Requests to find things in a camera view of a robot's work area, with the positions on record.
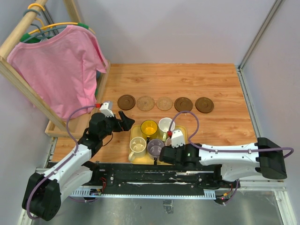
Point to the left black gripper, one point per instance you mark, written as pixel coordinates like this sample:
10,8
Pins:
125,126

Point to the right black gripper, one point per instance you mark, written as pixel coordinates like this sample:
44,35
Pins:
180,147

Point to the brown wooden coaster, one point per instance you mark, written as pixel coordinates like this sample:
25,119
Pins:
183,104
126,102
204,105

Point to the pink cup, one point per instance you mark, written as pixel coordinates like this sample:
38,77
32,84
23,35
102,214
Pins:
168,142

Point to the large woven rattan coaster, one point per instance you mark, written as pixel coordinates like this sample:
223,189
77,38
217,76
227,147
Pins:
145,103

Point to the white cup green handle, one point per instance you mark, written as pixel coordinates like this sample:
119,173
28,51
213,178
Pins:
164,125

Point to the small woven rattan coaster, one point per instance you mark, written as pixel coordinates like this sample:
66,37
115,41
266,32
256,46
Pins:
164,103

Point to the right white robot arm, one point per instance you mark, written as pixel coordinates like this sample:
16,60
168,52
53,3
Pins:
231,163

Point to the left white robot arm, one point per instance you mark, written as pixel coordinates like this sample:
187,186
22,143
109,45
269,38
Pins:
45,192

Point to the yellow cup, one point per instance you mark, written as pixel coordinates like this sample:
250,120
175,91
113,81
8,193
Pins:
149,129

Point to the cream cup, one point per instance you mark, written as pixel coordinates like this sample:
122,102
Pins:
137,148

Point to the purple cup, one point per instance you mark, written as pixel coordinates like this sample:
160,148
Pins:
153,151

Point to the yellow plastic tray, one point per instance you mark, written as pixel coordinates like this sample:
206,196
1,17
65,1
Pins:
136,132

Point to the pink t-shirt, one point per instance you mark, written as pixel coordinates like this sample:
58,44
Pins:
62,70

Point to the grey clothes hanger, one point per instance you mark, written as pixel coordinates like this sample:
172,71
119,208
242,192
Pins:
43,33

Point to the green clothes hanger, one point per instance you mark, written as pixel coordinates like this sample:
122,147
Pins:
32,33

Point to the yellow clothes hanger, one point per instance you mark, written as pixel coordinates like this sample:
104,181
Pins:
73,11

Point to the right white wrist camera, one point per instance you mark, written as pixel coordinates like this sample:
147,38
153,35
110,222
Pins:
177,138

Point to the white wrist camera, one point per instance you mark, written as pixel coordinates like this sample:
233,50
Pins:
106,109
177,138

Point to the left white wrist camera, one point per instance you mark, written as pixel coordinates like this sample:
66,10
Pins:
106,109

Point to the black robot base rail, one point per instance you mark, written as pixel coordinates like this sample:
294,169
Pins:
156,181

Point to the aluminium frame post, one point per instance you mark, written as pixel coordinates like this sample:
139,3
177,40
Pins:
264,26

